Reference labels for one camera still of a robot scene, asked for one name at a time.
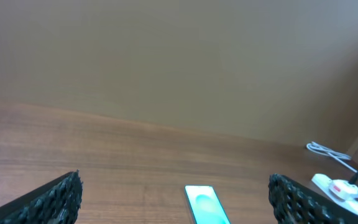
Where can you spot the white charger plug adapter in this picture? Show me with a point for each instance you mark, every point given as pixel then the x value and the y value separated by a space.
pixel 343 189

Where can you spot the Galaxy S25 smartphone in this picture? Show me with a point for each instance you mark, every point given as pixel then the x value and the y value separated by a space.
pixel 205 205

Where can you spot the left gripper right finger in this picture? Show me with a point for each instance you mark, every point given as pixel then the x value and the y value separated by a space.
pixel 295 203

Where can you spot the white power strip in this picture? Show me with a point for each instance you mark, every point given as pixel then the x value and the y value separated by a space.
pixel 322 182

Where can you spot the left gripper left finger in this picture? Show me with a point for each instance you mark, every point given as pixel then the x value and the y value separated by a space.
pixel 58 201

